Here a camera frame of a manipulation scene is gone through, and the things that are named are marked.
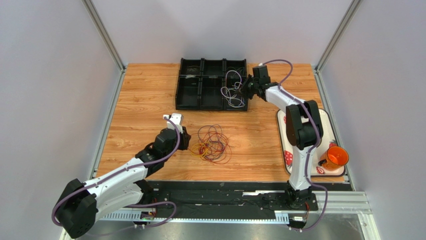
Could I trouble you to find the white wire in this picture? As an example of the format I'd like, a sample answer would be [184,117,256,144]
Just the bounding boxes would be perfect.
[220,68,249,108]

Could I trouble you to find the coloured wire bundle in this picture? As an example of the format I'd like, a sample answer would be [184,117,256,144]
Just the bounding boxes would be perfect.
[188,124,233,165]

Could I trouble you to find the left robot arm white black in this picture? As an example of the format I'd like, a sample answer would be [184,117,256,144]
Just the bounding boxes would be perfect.
[51,125,191,239]

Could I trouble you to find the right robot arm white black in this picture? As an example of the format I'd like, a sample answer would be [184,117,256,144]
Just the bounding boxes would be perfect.
[238,65,324,209]

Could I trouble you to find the black six-compartment tray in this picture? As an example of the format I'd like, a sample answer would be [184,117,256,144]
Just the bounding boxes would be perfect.
[175,58,249,112]

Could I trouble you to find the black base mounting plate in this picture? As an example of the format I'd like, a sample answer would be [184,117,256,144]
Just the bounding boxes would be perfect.
[120,180,319,221]

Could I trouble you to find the strawberry pattern white tray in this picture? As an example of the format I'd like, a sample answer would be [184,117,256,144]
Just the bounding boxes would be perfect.
[276,109,346,178]

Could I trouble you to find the orange plastic cup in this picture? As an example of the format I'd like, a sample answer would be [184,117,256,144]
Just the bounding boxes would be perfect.
[318,146,349,171]

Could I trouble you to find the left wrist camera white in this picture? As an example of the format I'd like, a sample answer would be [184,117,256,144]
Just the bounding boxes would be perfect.
[163,113,184,133]

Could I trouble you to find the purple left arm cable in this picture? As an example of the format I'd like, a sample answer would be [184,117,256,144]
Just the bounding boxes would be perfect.
[51,114,182,229]

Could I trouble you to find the aluminium frame rail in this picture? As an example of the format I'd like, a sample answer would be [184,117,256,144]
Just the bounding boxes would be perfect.
[56,182,380,240]

